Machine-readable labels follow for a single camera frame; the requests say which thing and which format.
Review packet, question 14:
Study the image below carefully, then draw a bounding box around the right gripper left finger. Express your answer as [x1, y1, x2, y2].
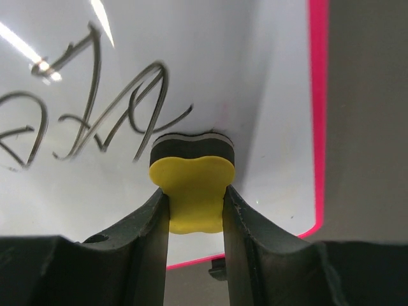
[1, 190, 169, 305]

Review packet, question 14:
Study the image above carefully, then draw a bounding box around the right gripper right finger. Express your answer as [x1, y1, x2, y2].
[222, 186, 407, 305]

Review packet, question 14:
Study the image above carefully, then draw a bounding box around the yellow whiteboard eraser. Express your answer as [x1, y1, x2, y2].
[149, 132, 235, 235]

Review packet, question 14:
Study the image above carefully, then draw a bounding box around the pink framed whiteboard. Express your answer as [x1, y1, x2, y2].
[0, 0, 330, 272]

